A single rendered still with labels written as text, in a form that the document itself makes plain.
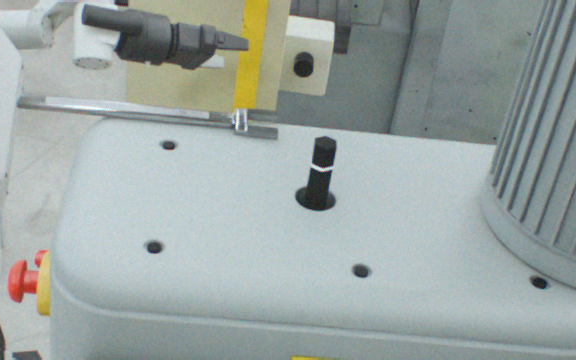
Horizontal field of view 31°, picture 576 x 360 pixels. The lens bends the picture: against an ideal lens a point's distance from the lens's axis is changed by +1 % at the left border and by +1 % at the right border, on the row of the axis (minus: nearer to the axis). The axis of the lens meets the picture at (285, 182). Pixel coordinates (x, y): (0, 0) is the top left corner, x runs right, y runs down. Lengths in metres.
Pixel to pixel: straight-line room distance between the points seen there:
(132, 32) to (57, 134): 2.57
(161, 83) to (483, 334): 2.11
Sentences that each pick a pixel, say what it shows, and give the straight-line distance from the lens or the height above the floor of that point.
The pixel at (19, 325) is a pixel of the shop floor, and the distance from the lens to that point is 3.45.
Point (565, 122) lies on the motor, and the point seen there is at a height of 2.03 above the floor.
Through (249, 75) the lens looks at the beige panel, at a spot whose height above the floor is 0.99.
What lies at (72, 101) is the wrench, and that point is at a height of 1.90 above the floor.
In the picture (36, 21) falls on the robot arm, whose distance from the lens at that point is 1.77.
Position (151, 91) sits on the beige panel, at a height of 0.90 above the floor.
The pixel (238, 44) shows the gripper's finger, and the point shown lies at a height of 1.56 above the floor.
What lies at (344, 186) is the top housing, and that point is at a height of 1.89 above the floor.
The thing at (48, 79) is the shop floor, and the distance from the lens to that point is 4.63.
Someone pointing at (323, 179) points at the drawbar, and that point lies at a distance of 0.89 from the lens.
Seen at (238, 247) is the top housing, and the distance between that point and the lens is 0.84.
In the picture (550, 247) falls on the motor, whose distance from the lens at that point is 0.88.
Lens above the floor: 2.44
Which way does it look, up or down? 36 degrees down
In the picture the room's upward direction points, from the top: 9 degrees clockwise
